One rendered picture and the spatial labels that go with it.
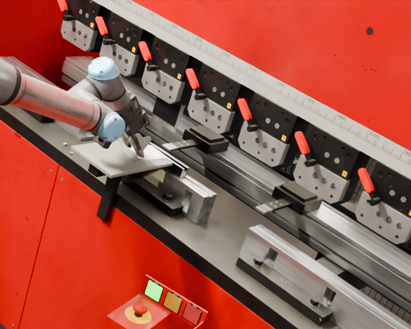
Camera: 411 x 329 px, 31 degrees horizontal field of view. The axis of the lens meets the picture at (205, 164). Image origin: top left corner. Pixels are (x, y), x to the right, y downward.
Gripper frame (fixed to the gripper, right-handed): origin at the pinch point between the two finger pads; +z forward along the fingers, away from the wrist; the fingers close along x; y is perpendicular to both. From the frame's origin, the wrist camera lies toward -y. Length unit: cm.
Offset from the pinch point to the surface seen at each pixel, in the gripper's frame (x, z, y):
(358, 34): -51, -37, 48
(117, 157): -1.1, -3.5, -5.8
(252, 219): 75, 194, 74
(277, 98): -35, -19, 31
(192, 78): -9.9, -18.8, 22.0
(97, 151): 3.6, -6.2, -9.0
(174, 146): 1.5, 12.2, 13.7
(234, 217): 80, 187, 66
